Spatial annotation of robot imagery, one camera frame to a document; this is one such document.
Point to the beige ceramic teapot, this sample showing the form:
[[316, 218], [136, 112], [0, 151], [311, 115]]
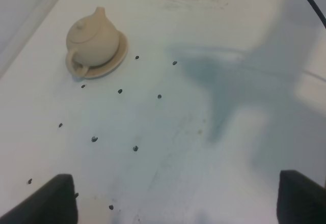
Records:
[[91, 41]]

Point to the round beige teapot saucer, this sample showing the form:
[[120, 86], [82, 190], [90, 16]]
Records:
[[99, 71]]

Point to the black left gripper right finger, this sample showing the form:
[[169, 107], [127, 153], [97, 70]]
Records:
[[300, 200]]

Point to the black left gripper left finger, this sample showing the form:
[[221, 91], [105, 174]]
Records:
[[54, 202]]

